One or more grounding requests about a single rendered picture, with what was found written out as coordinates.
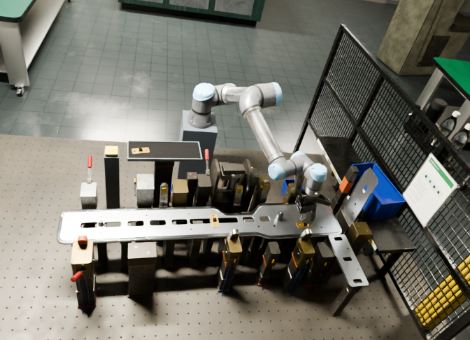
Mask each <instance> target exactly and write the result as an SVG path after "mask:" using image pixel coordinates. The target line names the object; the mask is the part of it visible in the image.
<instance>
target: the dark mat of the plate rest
mask: <svg viewBox="0 0 470 340"><path fill-rule="evenodd" d="M133 148H149V151H150V152H149V153H140V154H133V153H132V150H131V149H133ZM129 158H185V159H201V155H200V151H199V144H198V143H160V142H129Z"/></svg>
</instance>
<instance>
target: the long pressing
mask: <svg viewBox="0 0 470 340"><path fill-rule="evenodd" d="M296 204H297V203H295V202H291V203H263V204H259V205H257V207H256V208H255V209H254V210H253V211H252V212H250V213H225V212H223V211H221V210H220V209H218V208H217V207H214V206H187V207H159V208H104V209H76V210H66V211H64V212H63V213H62V214H61V215H60V217H59V225H58V230H57V242H58V243H60V244H62V245H72V244H73V242H74V241H78V236H80V235H85V236H87V239H88V241H93V243H116V242H132V241H161V240H176V239H205V238H220V237H228V236H229V234H230V232H231V231H232V230H233V229H237V230H238V232H239V236H260V237H263V238H265V239H295V238H299V237H300V236H301V234H302V233H303V232H304V230H305V229H311V230H312V233H313V234H312V235H311V237H324V236H329V235H339V234H342V229H341V226H340V224H339V222H338V220H337V219H336V216H335V215H334V212H333V210H332V208H331V206H326V205H324V204H320V203H316V205H317V208H316V216H315V220H314V221H313V223H312V225H313V227H309V228H298V227H297V222H301V220H302V219H304V218H305V217H306V213H301V214H299V212H298V209H297V207H296ZM279 211H282V212H283V219H282V220H281V221H279V220H277V219H276V216H277V214H278V212H279ZM188 213H189V214H188ZM211 213H217V215H218V218H237V220H238V222H226V223H219V225H220V226H219V227H212V226H211V223H207V224H190V220H196V219H211V218H210V214H211ZM307 213H308V212H307ZM146 215H147V216H146ZM101 216H102V217H101ZM301 216H303V217H302V218H300V217H301ZM260 217H268V218H269V221H264V222H262V221H261V220H260ZM243 218H253V220H254V222H244V221H243ZM100 220H102V221H103V224H104V226H102V227H99V223H98V222H99V221H100ZM155 220H165V221H166V224H165V225H150V221H155ZM172 220H186V221H187V224H186V225H173V224H172ZM133 221H143V226H131V227H130V226H128V222H133ZM93 222H96V223H98V227H95V228H81V224H82V223H93ZM106 222H121V226H120V227H105V223H106ZM274 225H275V227H274ZM258 226H259V227H258ZM321 227H322V228H321ZM191 229H192V230H191ZM100 232H101V233H100Z"/></svg>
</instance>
